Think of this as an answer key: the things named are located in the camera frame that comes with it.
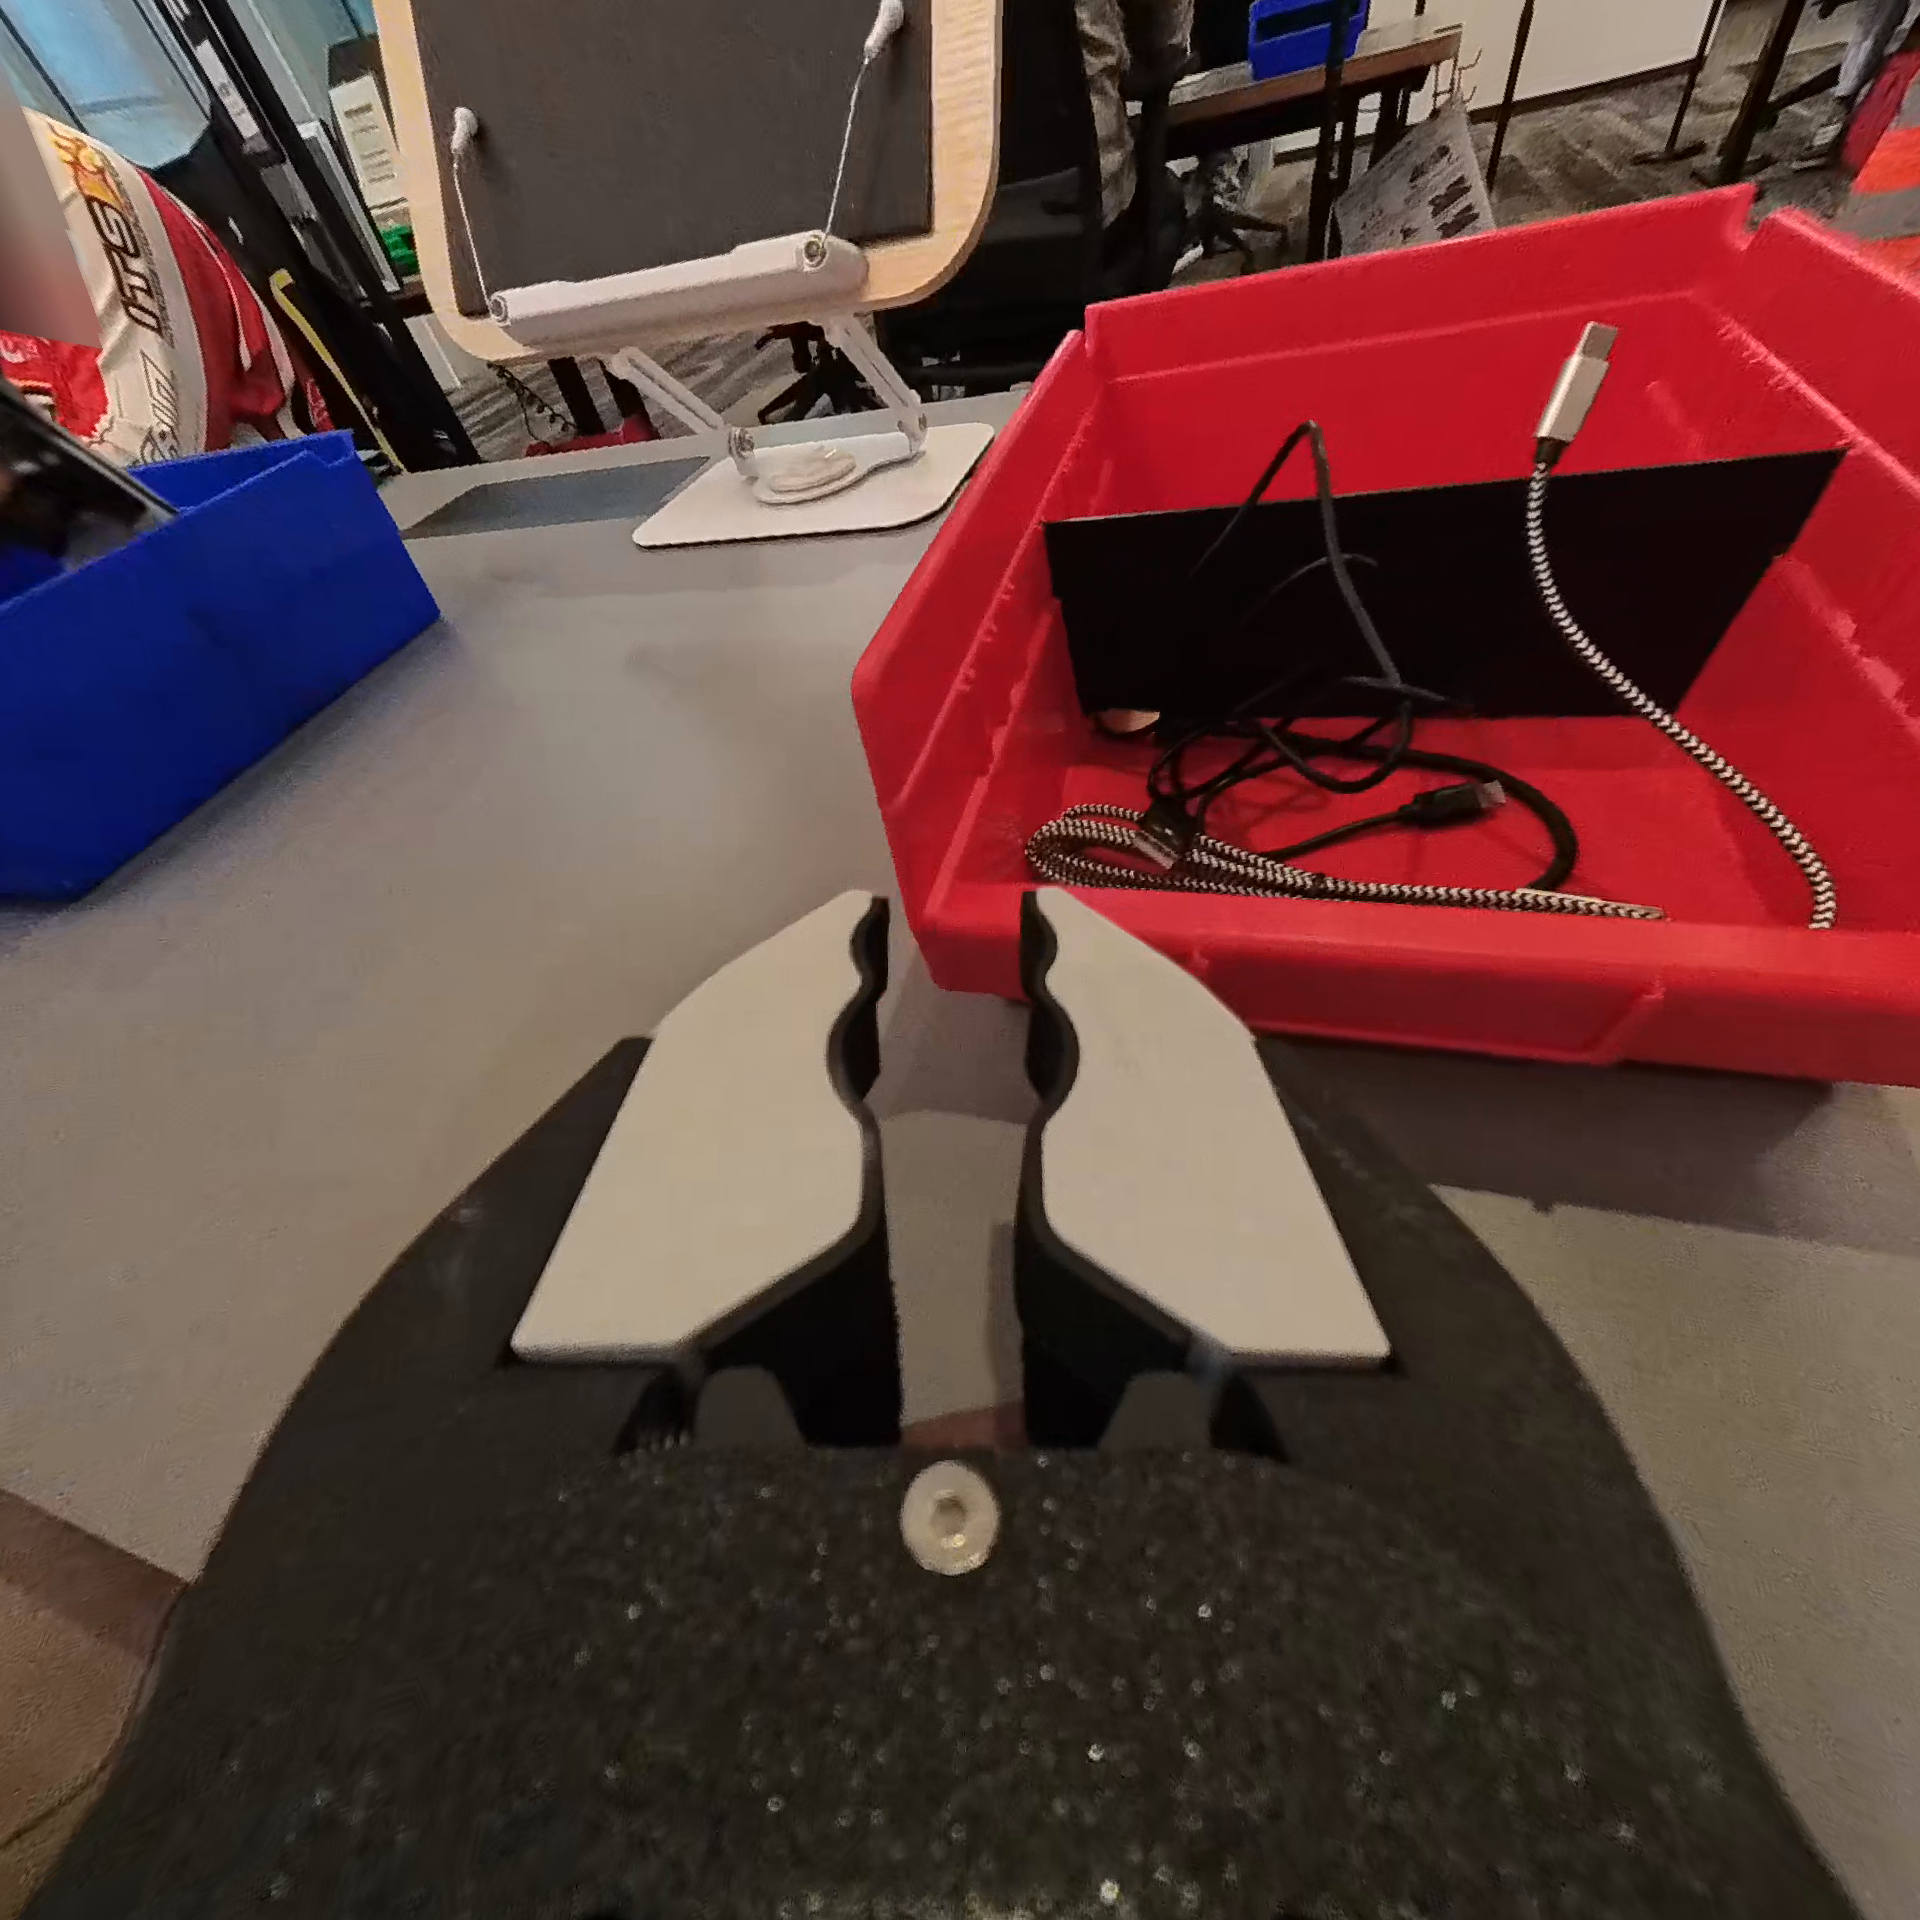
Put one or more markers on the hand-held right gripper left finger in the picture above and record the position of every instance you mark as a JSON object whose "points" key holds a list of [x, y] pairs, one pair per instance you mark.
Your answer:
{"points": [[691, 1203]]}

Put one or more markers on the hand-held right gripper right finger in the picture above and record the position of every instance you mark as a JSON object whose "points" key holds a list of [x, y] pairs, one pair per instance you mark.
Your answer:
{"points": [[1202, 1203]]}

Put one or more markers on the red plastic bin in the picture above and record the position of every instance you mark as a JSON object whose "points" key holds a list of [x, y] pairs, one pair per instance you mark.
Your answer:
{"points": [[1350, 976]]}

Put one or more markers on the blue plastic bin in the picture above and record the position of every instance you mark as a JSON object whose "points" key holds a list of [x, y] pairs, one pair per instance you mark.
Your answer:
{"points": [[212, 660]]}

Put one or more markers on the grey desk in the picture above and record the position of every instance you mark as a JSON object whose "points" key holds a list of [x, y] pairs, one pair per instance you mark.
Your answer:
{"points": [[453, 989]]}

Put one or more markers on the white folding stand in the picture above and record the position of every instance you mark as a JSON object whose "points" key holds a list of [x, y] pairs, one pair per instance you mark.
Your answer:
{"points": [[812, 480]]}

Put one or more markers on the black divider in red bin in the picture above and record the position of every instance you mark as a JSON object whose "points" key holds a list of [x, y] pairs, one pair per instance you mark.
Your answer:
{"points": [[1618, 588]]}

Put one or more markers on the red white printed bag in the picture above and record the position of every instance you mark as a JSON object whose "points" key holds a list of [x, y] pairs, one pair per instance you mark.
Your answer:
{"points": [[137, 299]]}

